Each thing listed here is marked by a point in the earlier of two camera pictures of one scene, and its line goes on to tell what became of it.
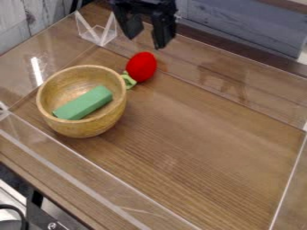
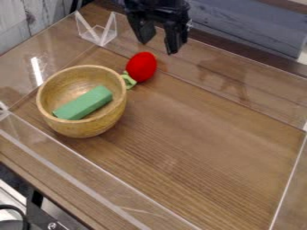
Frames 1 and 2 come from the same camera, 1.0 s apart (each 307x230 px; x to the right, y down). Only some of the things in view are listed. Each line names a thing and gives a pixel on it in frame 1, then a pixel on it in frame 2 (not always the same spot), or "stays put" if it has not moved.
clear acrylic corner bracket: (97, 34) stays put
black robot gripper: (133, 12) -> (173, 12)
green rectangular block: (83, 107) stays put
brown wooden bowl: (68, 84) stays put
